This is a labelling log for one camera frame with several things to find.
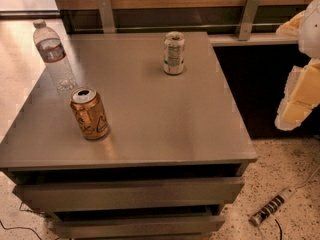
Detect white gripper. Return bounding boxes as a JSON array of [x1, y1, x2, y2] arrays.
[[275, 0, 320, 131]]

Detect gold soda can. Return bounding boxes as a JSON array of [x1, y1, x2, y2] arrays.
[[70, 87, 110, 140]]

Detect right metal wall bracket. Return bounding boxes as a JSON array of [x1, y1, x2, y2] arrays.
[[236, 0, 260, 41]]

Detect black floor cable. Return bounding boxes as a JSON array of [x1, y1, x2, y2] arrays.
[[0, 202, 51, 240]]

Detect horizontal metal rail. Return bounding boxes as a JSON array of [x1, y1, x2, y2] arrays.
[[73, 22, 284, 32]]

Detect lower grey drawer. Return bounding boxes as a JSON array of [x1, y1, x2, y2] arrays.
[[50, 216, 224, 238]]

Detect upper grey drawer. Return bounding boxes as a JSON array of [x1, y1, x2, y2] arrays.
[[14, 177, 244, 212]]

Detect clear plastic water bottle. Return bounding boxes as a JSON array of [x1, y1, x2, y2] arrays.
[[33, 19, 76, 91]]

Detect metal wall bracket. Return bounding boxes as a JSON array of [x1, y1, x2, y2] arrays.
[[236, 0, 260, 41], [97, 0, 116, 34]]

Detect white power strip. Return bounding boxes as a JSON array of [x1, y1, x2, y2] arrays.
[[249, 187, 296, 227]]

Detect grey drawer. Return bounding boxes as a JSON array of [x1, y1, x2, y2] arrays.
[[50, 216, 224, 238], [14, 177, 244, 212]]

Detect left metal wall bracket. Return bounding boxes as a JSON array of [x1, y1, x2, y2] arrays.
[[97, 0, 116, 34]]

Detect grey drawer cabinet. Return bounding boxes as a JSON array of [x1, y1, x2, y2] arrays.
[[0, 32, 256, 240]]

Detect white green 7up can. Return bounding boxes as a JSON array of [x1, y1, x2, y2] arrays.
[[163, 31, 185, 75]]

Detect white power strip cord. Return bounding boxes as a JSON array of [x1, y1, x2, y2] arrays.
[[293, 165, 320, 191]]

